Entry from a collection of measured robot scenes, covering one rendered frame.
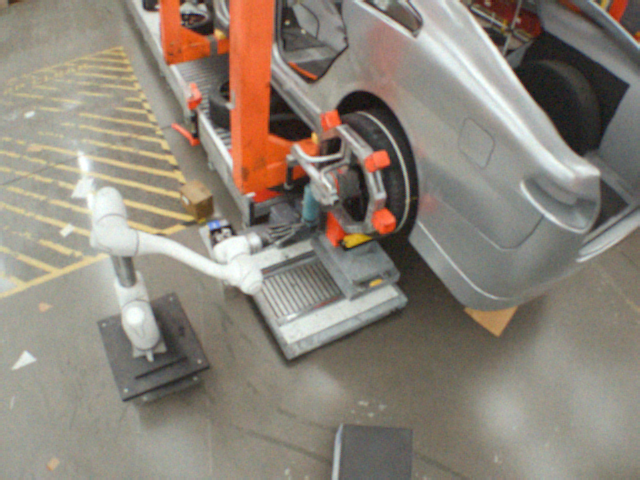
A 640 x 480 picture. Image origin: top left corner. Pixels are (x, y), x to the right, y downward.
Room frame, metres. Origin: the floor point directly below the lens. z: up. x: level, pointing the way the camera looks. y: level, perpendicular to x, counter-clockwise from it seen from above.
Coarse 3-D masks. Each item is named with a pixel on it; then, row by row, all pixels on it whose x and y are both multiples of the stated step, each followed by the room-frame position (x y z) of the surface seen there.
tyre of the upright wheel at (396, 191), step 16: (368, 112) 1.93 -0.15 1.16; (384, 112) 1.93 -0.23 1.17; (352, 128) 1.84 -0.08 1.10; (368, 128) 1.76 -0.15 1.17; (400, 128) 1.80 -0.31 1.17; (384, 144) 1.67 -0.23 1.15; (400, 144) 1.71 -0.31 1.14; (400, 160) 1.64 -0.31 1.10; (384, 176) 1.60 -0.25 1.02; (400, 176) 1.58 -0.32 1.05; (416, 176) 1.63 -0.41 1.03; (400, 192) 1.54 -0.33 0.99; (416, 192) 1.59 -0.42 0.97; (400, 208) 1.52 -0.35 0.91; (416, 208) 1.59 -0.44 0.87; (400, 224) 1.54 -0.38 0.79
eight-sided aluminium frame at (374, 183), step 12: (324, 132) 1.89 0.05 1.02; (336, 132) 1.80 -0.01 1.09; (348, 132) 1.81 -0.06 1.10; (324, 144) 1.95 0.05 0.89; (348, 144) 1.72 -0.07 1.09; (360, 144) 1.71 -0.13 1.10; (324, 156) 1.94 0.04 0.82; (360, 156) 1.63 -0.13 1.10; (372, 180) 1.56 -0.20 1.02; (372, 192) 1.53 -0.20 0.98; (384, 192) 1.54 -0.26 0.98; (372, 204) 1.52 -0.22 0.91; (336, 216) 1.72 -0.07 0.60; (348, 216) 1.71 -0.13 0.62; (348, 228) 1.62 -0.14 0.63; (360, 228) 1.55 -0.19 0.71; (372, 228) 1.51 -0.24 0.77
